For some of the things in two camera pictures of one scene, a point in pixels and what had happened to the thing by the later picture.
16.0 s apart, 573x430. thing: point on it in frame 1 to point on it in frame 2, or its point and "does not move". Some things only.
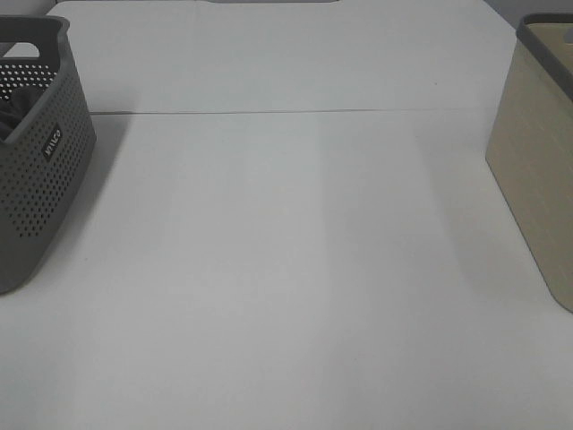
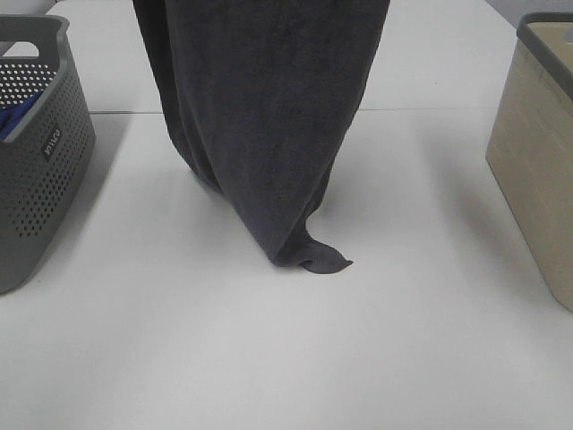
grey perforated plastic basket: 45,159 does not move
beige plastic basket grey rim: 530,151 does not move
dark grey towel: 14,108 to 261,94
